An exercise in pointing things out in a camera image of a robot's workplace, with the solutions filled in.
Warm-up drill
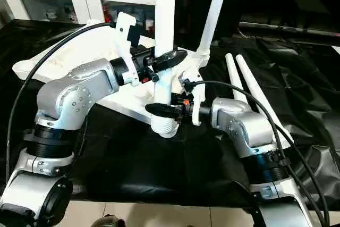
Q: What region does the black mat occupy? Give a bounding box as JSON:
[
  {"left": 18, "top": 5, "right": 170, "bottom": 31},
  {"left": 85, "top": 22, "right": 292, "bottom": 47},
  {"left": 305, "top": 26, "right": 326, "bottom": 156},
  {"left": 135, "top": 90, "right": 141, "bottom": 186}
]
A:
[{"left": 0, "top": 19, "right": 340, "bottom": 208}]

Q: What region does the white plastic table top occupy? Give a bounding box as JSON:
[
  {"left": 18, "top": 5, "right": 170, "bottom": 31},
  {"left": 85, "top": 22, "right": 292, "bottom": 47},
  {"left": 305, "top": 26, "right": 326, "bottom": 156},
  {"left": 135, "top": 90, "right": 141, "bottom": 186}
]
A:
[{"left": 12, "top": 19, "right": 211, "bottom": 132}]

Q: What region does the grey metal rail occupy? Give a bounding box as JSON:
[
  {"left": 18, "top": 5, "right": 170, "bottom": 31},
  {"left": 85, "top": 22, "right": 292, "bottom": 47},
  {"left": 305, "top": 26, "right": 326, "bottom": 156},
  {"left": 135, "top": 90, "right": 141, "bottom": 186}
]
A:
[{"left": 239, "top": 21, "right": 340, "bottom": 38}]

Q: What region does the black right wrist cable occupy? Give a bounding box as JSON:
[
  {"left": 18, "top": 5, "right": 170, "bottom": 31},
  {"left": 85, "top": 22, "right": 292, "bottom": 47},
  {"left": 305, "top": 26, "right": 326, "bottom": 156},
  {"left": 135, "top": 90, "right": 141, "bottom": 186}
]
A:
[{"left": 183, "top": 79, "right": 332, "bottom": 227}]

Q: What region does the white plastic table leg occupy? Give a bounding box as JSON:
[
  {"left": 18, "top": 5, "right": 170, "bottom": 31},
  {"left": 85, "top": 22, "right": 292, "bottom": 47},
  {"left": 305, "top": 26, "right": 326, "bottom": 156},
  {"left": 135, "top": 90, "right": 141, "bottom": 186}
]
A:
[
  {"left": 225, "top": 53, "right": 252, "bottom": 105},
  {"left": 235, "top": 54, "right": 295, "bottom": 149},
  {"left": 150, "top": 0, "right": 179, "bottom": 139},
  {"left": 195, "top": 0, "right": 232, "bottom": 61}
]

